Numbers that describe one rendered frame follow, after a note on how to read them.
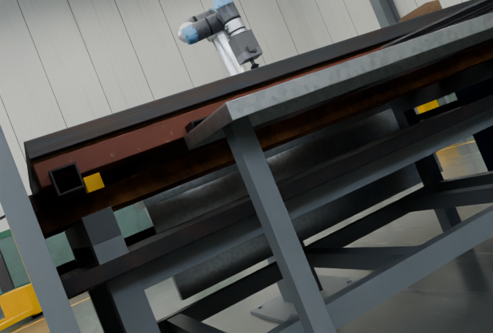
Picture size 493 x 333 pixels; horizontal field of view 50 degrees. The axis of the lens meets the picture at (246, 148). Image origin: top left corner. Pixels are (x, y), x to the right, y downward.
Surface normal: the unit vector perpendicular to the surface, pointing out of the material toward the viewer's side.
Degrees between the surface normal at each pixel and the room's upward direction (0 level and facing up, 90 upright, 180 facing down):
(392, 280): 90
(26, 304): 90
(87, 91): 90
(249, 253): 90
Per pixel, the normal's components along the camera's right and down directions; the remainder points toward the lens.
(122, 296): 0.36, -0.18
